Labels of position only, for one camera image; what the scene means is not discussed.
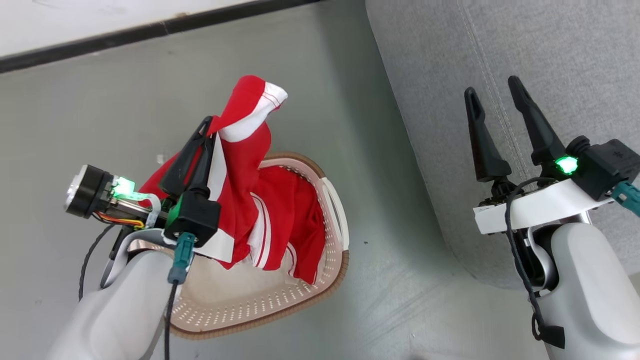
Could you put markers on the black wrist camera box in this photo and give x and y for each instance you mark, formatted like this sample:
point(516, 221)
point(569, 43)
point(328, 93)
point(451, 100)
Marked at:
point(195, 215)
point(607, 165)

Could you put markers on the grey fabric sofa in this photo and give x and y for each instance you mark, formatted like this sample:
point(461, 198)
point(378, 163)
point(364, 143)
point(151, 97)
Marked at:
point(575, 50)

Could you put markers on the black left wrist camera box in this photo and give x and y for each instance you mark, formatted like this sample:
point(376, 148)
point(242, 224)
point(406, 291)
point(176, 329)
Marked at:
point(195, 215)

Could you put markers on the black baseboard strip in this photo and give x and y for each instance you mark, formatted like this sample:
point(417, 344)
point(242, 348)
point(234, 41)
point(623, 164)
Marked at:
point(125, 35)

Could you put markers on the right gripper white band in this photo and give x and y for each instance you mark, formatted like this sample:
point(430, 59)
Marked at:
point(545, 205)

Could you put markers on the red and white garment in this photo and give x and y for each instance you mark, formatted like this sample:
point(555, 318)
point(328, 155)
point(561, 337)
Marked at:
point(240, 165)

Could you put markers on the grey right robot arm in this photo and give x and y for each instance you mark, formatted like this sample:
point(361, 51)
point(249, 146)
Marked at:
point(595, 290)

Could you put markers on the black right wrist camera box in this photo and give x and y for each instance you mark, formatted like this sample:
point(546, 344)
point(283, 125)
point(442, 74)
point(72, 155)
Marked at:
point(607, 165)

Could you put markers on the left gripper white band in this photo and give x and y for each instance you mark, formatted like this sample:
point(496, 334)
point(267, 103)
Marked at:
point(90, 192)

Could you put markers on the white perforated laundry basket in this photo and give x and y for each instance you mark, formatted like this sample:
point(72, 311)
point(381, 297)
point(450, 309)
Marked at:
point(250, 305)

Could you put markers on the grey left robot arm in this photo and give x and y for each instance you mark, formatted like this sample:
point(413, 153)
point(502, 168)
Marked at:
point(120, 315)

